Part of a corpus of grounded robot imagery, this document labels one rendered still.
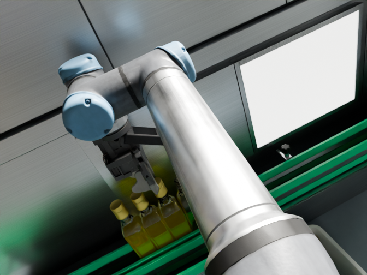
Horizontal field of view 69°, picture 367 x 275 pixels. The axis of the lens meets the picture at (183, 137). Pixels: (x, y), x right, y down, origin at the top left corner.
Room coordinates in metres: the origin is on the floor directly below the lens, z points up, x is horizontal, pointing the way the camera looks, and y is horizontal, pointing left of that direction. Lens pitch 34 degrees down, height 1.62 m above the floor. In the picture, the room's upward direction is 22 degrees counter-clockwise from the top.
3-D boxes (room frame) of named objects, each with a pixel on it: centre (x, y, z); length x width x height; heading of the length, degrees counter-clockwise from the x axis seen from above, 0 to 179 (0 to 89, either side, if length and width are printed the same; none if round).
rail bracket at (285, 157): (0.65, -0.29, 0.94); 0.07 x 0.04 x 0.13; 7
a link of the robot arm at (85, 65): (0.52, 0.13, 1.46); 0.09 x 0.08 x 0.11; 3
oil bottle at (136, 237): (0.52, 0.23, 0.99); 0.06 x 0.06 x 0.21; 7
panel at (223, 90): (0.70, -0.18, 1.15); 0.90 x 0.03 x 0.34; 97
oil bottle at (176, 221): (0.53, 0.11, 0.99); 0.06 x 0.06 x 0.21; 7
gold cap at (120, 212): (0.52, 0.23, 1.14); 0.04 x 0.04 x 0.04
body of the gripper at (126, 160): (0.52, 0.14, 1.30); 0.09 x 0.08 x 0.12; 93
